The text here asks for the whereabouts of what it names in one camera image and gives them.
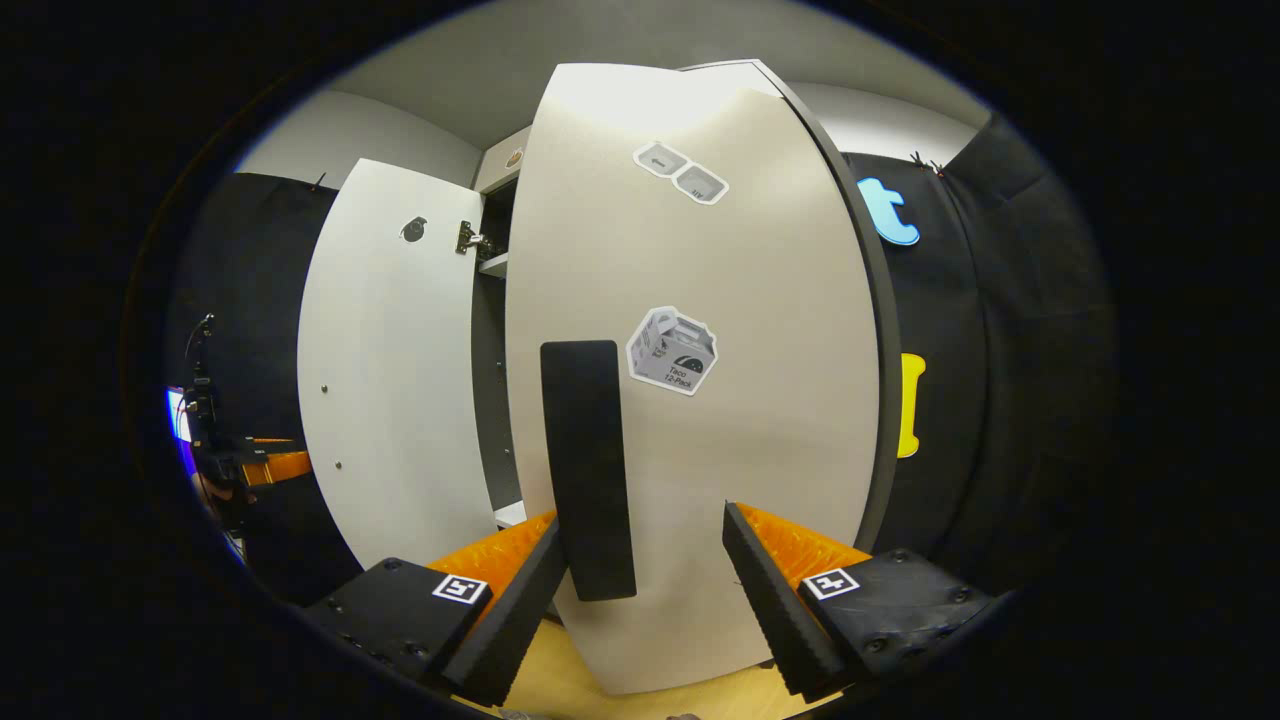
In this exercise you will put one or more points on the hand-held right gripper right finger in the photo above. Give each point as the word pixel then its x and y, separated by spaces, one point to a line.
pixel 770 610

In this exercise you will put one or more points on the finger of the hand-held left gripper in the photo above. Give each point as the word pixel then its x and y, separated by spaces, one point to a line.
pixel 270 442
pixel 285 467

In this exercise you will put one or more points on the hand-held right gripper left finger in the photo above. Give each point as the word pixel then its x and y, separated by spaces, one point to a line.
pixel 510 630

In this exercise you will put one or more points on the white cabinet door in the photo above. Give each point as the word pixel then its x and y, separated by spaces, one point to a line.
pixel 740 480
pixel 390 380

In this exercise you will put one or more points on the grey and white cabinet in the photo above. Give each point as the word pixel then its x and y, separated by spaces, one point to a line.
pixel 889 330

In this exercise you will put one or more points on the metal door hinge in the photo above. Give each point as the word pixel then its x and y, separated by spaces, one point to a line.
pixel 470 240

